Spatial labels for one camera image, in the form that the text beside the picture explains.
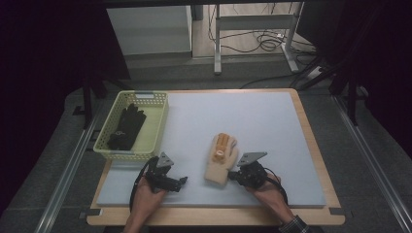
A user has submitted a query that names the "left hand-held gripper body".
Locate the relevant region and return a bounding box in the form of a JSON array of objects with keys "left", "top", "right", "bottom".
[{"left": 143, "top": 151, "right": 183, "bottom": 194}]

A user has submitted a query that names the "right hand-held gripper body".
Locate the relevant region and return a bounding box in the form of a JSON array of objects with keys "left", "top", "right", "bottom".
[{"left": 230, "top": 151, "right": 270, "bottom": 189}]

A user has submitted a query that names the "beige knitted glove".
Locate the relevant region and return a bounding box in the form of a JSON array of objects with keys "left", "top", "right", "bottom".
[{"left": 204, "top": 132, "right": 240, "bottom": 185}]

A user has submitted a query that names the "pale green plastic basket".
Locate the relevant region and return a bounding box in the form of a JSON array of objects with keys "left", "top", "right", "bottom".
[{"left": 92, "top": 90, "right": 170, "bottom": 162}]

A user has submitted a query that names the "black glove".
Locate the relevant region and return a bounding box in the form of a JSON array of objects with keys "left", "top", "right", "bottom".
[{"left": 107, "top": 102, "right": 148, "bottom": 151}]

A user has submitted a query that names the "person's right hand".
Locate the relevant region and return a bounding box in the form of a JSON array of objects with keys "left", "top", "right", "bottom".
[{"left": 245, "top": 174, "right": 290, "bottom": 216}]

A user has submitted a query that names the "person's left hand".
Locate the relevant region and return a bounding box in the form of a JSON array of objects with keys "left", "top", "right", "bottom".
[{"left": 130, "top": 181, "right": 168, "bottom": 218}]

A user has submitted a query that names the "white table mat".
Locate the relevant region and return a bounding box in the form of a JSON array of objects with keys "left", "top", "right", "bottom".
[{"left": 96, "top": 91, "right": 327, "bottom": 209}]

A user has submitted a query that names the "black metal stand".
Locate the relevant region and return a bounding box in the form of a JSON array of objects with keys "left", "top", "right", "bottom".
[{"left": 81, "top": 77, "right": 109, "bottom": 130}]

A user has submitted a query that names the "white cabinet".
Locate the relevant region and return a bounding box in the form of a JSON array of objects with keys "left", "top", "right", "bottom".
[{"left": 106, "top": 5, "right": 194, "bottom": 58}]

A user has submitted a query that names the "dark curtain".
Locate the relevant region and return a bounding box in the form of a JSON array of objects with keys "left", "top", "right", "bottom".
[
  {"left": 0, "top": 0, "right": 130, "bottom": 215},
  {"left": 295, "top": 0, "right": 412, "bottom": 159}
]

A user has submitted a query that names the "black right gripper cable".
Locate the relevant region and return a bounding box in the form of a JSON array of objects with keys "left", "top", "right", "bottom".
[{"left": 262, "top": 166, "right": 290, "bottom": 206}]

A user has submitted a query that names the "aluminium rail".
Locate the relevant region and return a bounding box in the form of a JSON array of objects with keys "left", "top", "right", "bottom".
[
  {"left": 332, "top": 94, "right": 412, "bottom": 233},
  {"left": 33, "top": 113, "right": 102, "bottom": 233}
]

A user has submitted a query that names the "tangle of black floor cables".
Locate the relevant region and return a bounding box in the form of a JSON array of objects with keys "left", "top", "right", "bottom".
[{"left": 208, "top": 3, "right": 318, "bottom": 55}]

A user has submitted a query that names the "white metal desk frame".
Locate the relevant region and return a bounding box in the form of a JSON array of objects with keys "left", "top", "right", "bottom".
[{"left": 213, "top": 2, "right": 305, "bottom": 76}]

